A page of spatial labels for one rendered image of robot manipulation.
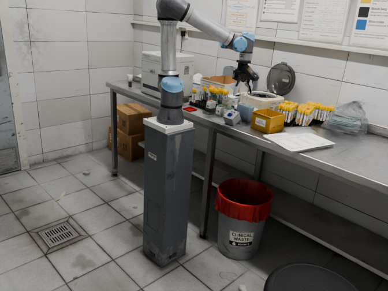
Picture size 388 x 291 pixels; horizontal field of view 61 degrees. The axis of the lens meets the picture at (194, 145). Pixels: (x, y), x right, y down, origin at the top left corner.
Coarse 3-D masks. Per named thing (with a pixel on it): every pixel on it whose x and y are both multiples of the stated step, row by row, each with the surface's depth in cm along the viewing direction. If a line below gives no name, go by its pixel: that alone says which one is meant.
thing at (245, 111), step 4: (240, 104) 196; (244, 104) 197; (240, 108) 196; (244, 108) 194; (248, 108) 191; (252, 108) 192; (240, 112) 197; (244, 112) 195; (248, 112) 192; (240, 116) 198; (244, 116) 195; (248, 116) 193; (244, 120) 196; (248, 120) 194
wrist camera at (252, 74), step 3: (243, 66) 188; (246, 66) 188; (249, 66) 190; (243, 69) 188; (246, 69) 187; (249, 69) 187; (246, 72) 187; (249, 72) 185; (252, 72) 187; (249, 75) 185; (252, 75) 184; (255, 75) 185; (249, 78) 186; (252, 78) 184; (255, 78) 184; (258, 78) 185
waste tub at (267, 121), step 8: (256, 112) 186; (264, 112) 191; (272, 112) 189; (256, 120) 183; (264, 120) 178; (272, 120) 176; (280, 120) 181; (256, 128) 184; (264, 128) 179; (272, 128) 179; (280, 128) 184
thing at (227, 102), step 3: (201, 93) 229; (207, 93) 231; (201, 96) 229; (207, 96) 234; (210, 96) 223; (219, 96) 224; (201, 99) 230; (207, 99) 226; (219, 99) 217; (222, 99) 217; (225, 99) 217; (228, 99) 219; (231, 99) 221; (219, 102) 221; (222, 102) 216; (225, 102) 218; (228, 102) 220; (231, 102) 222; (225, 105) 219; (228, 105) 221; (231, 105) 223
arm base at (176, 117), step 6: (162, 108) 173; (168, 108) 172; (174, 108) 172; (180, 108) 174; (162, 114) 173; (168, 114) 173; (174, 114) 172; (180, 114) 175; (156, 120) 177; (162, 120) 173; (168, 120) 173; (174, 120) 173; (180, 120) 175
